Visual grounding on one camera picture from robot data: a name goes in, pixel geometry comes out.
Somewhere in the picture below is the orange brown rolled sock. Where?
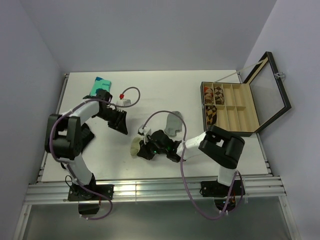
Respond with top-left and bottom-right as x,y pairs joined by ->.
203,86 -> 214,105

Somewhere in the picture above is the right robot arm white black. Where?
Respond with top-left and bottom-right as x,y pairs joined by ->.
130,125 -> 245,195

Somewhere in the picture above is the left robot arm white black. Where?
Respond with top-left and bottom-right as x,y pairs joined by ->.
44,90 -> 128,200

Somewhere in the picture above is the black blue sock pair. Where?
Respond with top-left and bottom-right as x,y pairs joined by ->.
81,123 -> 95,152

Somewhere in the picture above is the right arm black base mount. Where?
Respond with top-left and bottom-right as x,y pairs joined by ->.
199,180 -> 246,211

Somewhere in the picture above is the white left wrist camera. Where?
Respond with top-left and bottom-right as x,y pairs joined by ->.
116,98 -> 131,107

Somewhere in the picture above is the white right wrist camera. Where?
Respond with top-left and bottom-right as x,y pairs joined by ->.
137,126 -> 152,137

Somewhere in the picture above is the brown checkered rolled sock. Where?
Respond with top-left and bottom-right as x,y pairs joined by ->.
214,86 -> 225,105

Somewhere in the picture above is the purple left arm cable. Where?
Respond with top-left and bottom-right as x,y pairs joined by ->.
48,86 -> 141,221

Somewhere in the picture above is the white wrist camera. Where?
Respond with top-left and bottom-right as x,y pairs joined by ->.
137,126 -> 152,137
116,98 -> 131,107

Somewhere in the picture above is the dark checkered rolled sock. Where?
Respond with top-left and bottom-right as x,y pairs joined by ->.
205,105 -> 217,126

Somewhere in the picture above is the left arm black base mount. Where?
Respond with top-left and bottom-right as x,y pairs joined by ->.
67,184 -> 114,216

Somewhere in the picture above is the grey sock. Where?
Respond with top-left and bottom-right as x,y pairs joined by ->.
164,111 -> 183,137

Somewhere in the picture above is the black compartment box with lid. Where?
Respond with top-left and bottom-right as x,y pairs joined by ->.
200,51 -> 292,137

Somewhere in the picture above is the teal patterned sock pair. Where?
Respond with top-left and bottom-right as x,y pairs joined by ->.
89,76 -> 112,96

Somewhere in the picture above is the aluminium frame rail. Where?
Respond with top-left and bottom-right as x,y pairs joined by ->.
23,175 -> 287,205

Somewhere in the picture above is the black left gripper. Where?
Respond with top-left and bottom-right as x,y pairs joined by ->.
95,108 -> 128,135

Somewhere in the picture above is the cream yellow sock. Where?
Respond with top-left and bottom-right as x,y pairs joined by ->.
130,136 -> 142,157

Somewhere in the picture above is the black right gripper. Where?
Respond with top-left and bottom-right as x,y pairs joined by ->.
138,135 -> 168,160

